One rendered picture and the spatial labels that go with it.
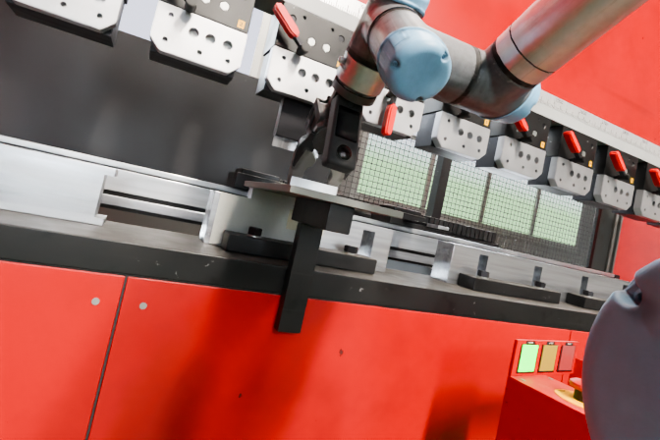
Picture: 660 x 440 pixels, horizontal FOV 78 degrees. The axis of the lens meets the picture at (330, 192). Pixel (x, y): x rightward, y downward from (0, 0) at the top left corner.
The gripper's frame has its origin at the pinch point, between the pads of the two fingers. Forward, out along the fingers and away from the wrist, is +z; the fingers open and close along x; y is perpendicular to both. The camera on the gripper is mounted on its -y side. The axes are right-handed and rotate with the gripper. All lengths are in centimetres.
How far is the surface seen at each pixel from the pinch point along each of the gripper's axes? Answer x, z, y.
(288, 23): 9.9, -19.6, 19.8
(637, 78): -97, -33, 47
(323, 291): -5.3, 10.0, -13.4
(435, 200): -89, 48, 76
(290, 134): 3.3, -1.4, 14.1
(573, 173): -76, -9, 23
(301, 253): 1.0, 4.0, -11.5
